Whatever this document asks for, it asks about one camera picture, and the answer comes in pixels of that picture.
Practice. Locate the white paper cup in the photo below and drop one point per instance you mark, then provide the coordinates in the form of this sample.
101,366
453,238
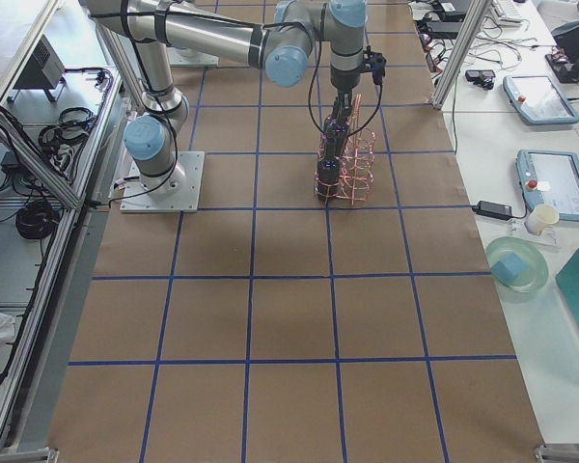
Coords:
542,217

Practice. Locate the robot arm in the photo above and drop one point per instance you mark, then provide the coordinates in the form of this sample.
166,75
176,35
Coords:
282,49

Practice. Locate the blue foam cube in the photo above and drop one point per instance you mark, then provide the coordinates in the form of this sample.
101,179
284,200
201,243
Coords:
508,268

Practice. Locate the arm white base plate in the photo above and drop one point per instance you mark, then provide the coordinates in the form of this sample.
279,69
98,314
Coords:
189,58
179,191

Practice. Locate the blue teach pendant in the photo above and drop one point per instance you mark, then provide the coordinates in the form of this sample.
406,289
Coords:
550,177
539,100

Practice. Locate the grey electronics box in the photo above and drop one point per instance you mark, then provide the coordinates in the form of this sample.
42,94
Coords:
43,70

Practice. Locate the blue teach pendant near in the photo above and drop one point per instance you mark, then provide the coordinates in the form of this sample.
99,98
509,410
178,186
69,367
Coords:
550,177

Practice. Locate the dark wine bottle in basket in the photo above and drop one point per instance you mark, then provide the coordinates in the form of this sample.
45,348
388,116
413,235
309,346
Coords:
327,178

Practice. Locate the copper wire wine basket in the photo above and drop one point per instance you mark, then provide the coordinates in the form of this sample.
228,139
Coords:
356,161

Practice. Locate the green glass plate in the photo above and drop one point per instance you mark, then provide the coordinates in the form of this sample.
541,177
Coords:
535,277

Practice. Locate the black power adapter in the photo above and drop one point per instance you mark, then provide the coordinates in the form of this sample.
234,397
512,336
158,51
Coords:
492,210

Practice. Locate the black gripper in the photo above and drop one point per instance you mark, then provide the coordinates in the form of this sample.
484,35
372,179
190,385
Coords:
343,84

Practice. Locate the dark wine bottle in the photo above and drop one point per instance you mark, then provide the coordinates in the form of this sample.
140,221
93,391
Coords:
327,178
333,141

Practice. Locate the blue teach pendant far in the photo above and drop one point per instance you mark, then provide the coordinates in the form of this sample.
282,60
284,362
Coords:
539,100

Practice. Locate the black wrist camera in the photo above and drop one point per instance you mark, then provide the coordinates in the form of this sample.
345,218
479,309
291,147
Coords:
374,63

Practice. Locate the aluminium frame post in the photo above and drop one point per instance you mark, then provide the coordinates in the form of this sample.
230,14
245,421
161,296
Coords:
469,28

